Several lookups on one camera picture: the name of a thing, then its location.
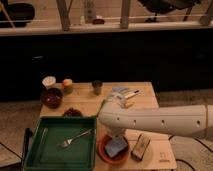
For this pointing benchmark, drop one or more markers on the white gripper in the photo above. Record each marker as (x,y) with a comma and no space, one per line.
(115,132)

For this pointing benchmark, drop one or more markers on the blue sponge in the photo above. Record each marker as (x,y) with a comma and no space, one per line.
(115,146)

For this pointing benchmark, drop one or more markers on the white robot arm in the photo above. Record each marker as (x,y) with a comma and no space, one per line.
(188,121)

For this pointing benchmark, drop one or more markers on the red bowl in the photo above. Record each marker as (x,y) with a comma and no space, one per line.
(118,159)

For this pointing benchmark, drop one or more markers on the dark maroon bowl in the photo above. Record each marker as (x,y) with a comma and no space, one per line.
(51,98)

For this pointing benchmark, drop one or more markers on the brown rectangular block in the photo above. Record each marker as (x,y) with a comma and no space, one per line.
(140,147)

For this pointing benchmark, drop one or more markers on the blue grey cloth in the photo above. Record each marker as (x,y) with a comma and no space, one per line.
(121,90)

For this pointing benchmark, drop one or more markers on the silver metal fork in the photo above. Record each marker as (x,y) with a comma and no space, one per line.
(68,142)

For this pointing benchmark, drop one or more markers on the dark metal cup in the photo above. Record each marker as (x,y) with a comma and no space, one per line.
(97,87)

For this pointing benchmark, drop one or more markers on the green plastic tray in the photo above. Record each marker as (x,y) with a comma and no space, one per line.
(45,154)

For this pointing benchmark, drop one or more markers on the orange topped small jar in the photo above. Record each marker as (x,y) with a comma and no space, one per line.
(67,85)

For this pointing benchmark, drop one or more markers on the white lidded cup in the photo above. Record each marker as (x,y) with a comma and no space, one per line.
(49,82)

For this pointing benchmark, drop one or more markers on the black office chair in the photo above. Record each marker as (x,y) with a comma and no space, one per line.
(166,6)

